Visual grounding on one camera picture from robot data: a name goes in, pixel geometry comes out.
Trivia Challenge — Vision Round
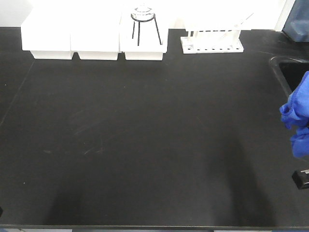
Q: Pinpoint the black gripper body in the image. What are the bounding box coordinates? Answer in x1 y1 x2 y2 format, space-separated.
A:
292 170 309 189

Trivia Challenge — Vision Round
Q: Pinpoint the blue microfiber cloth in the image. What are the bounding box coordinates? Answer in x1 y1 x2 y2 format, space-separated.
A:
280 72 309 160

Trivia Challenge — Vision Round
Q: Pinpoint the black sink basin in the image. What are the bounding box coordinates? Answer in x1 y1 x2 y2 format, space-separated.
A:
269 56 309 97

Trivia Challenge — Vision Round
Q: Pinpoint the blue plastic container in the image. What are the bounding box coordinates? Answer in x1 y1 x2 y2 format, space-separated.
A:
282 0 309 43

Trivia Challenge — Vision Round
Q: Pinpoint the white test tube rack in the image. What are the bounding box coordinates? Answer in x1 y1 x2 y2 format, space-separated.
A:
180 19 244 54

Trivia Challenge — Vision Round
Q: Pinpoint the leaning clear test tube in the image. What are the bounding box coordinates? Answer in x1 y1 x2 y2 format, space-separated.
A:
220 12 254 40

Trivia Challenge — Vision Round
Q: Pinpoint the white plastic bin with tripod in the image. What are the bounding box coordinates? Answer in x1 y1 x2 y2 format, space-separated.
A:
120 9 169 61

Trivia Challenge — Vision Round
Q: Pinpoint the white plastic bin with beaker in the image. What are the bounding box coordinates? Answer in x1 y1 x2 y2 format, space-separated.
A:
70 14 121 60

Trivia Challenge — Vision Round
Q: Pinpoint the leftmost white plastic bin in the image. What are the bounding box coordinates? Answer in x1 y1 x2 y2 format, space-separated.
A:
21 9 74 60

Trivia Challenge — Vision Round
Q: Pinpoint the black wire tripod stand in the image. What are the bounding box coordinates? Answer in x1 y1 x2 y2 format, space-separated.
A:
131 13 163 46

